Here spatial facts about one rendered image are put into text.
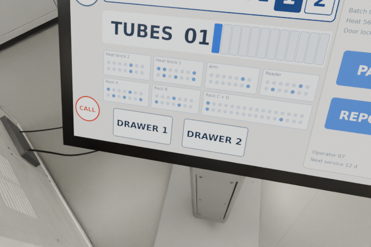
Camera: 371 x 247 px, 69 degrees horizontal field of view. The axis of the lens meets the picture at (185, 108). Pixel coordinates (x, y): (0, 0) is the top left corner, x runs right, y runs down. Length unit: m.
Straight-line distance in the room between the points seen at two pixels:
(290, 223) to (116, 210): 0.83
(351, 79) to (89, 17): 0.36
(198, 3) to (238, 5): 0.05
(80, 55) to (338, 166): 0.40
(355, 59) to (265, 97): 0.12
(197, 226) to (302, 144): 0.98
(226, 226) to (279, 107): 1.01
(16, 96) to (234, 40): 1.80
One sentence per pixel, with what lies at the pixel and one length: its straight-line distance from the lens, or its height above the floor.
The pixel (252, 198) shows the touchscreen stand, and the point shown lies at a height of 0.03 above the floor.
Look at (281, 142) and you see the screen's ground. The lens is 0.40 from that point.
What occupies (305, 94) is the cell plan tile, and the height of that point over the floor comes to 1.07.
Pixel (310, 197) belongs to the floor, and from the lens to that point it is 1.51.
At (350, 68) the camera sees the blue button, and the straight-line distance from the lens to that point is 0.40.
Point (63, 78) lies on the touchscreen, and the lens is 0.45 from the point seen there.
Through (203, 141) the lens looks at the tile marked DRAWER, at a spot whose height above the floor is 1.00.
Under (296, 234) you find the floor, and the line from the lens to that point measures 1.44.
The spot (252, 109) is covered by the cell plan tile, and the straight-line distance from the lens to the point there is 0.38.
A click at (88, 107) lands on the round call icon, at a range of 0.44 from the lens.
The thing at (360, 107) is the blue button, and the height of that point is 1.06.
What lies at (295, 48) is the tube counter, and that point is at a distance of 0.37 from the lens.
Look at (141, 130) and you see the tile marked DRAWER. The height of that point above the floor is 1.00.
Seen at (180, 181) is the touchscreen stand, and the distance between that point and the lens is 1.39.
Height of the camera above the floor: 1.36
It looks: 56 degrees down
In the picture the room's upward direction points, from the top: 4 degrees counter-clockwise
